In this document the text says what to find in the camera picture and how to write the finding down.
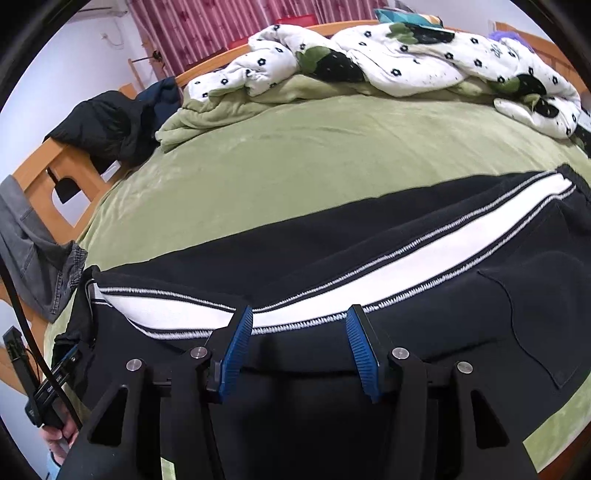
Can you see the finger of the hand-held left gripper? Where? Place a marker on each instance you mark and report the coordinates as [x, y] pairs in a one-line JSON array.
[[65, 361]]

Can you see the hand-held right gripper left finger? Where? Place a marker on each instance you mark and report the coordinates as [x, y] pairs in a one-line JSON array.
[[235, 351]]

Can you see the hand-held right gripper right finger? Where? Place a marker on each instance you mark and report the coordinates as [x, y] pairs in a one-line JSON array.
[[364, 356]]

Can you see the black pants with white stripe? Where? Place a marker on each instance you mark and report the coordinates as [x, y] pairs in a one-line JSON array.
[[295, 249]]

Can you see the person's left hand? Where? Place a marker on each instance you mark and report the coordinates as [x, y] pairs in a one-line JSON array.
[[61, 434]]

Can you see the grey jeans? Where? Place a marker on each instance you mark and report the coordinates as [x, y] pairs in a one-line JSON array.
[[27, 249]]

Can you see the green bed sheet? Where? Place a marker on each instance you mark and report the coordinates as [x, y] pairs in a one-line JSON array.
[[300, 152]]

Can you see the black jacket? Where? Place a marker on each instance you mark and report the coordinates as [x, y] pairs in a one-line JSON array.
[[106, 124]]

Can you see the crumpled green blanket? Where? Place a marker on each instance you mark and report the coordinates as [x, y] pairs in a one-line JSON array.
[[258, 98]]

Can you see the navy blue garment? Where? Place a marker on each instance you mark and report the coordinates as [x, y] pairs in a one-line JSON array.
[[159, 99]]

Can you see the wooden rack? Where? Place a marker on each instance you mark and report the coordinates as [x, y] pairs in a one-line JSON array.
[[136, 74]]

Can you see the white floral quilt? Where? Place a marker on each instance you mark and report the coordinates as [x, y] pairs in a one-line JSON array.
[[392, 60]]

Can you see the red patterned curtain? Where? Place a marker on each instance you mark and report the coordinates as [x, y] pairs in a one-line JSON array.
[[207, 27]]

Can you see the red box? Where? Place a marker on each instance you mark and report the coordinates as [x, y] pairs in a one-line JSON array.
[[301, 20]]

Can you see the teal pillow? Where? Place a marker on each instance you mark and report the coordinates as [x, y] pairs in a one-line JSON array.
[[406, 17]]

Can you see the purple cloth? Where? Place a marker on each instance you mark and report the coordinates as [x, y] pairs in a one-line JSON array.
[[503, 37]]

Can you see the wooden bed frame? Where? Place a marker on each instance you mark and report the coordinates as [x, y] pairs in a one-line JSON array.
[[69, 162]]

